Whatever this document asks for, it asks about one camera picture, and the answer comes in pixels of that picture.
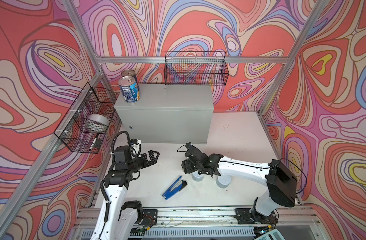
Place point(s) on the black wire basket left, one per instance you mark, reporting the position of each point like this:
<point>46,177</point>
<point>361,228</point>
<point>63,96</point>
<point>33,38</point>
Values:
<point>84,127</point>

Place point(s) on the white lid can front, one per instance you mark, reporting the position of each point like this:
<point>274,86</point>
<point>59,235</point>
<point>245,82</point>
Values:
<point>196,176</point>

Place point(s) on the white tape roll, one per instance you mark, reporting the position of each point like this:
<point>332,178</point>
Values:
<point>96,120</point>

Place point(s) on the dark blue labelled can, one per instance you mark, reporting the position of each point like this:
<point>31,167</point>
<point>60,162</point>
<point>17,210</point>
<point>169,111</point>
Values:
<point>129,73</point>

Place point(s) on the white lid can right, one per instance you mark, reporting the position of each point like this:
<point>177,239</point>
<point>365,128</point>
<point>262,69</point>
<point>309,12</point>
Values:
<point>223,181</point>

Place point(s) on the white device corner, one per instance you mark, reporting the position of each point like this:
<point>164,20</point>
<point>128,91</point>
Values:
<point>268,234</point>

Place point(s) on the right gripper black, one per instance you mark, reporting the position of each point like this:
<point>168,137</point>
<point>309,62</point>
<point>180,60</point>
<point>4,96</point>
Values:
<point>185,165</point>

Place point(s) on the white lid can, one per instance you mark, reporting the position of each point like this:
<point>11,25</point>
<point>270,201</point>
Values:
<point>223,181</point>
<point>196,176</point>

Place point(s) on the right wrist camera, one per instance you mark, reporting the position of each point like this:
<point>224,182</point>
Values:
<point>188,145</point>

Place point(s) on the black marker pen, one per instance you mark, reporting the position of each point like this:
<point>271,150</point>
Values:
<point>93,144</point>

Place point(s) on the aluminium front rail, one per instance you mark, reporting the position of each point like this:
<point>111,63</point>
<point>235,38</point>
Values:
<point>229,223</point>

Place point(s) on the light blue labelled can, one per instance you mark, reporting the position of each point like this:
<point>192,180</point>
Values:
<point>129,89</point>

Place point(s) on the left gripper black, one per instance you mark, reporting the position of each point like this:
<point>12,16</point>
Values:
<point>152,160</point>

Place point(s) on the black wire basket back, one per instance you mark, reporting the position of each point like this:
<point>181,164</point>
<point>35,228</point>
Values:
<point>199,68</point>

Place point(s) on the black wire basket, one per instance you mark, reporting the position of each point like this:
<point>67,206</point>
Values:
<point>84,127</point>
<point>199,68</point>

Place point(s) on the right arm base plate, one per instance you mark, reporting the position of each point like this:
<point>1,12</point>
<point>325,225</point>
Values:
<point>252,216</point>

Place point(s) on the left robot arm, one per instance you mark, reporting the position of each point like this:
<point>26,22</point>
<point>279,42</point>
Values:
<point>114,187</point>

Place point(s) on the blue black stapler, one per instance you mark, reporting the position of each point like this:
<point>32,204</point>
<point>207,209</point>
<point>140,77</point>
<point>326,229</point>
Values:
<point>178,185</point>

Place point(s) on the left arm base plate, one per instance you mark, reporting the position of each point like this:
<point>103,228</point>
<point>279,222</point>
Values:
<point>144,218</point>

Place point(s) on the grey metal cabinet box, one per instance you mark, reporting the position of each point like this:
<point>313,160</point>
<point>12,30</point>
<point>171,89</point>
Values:
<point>169,114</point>

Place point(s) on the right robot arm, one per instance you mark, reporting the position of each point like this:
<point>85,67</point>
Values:
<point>279,181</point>

